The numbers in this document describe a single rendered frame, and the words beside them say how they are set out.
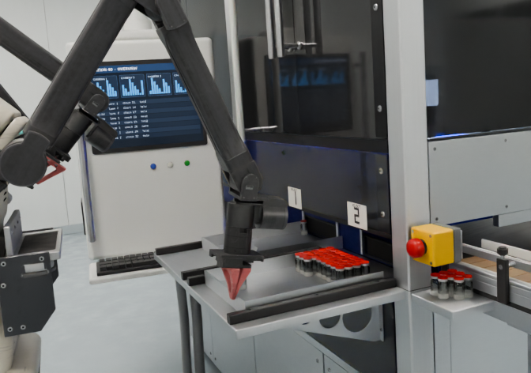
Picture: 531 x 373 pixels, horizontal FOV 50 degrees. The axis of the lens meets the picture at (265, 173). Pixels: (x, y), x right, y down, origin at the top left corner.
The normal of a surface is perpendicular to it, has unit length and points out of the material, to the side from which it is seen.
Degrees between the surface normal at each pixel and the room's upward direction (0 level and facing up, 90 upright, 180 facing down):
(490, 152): 90
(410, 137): 90
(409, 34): 90
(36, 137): 93
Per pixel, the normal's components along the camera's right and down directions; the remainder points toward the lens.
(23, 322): 0.32, 0.10
